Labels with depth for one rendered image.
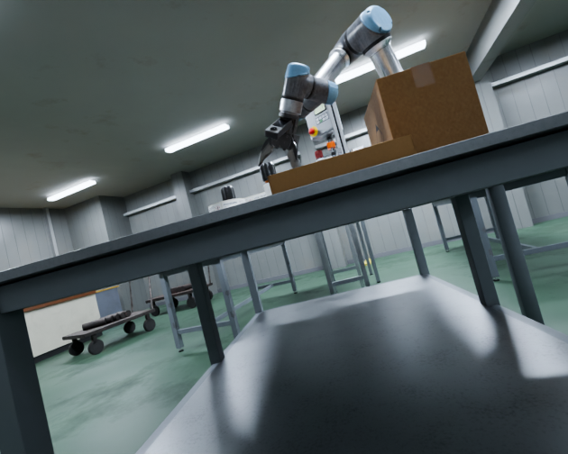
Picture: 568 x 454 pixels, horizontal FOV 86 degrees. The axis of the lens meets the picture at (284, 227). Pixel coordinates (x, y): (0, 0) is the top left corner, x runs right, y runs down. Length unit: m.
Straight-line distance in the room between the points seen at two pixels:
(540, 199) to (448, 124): 5.61
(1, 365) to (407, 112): 1.12
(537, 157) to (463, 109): 0.38
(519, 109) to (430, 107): 5.70
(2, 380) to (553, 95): 6.92
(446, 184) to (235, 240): 0.39
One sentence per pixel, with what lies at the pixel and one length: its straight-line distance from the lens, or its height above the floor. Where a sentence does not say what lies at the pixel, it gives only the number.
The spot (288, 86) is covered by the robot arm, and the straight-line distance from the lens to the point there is 1.09.
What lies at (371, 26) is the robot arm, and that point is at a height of 1.43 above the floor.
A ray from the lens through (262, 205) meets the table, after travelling 0.53.
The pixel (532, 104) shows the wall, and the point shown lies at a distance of 6.72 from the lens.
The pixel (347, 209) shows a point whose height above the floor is 0.77.
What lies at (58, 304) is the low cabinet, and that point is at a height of 0.68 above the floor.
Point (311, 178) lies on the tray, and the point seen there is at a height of 0.84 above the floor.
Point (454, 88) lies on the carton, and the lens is 1.01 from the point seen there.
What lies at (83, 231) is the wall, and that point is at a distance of 8.64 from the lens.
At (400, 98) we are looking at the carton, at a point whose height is 1.05.
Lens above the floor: 0.75
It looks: 3 degrees up
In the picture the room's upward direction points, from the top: 15 degrees counter-clockwise
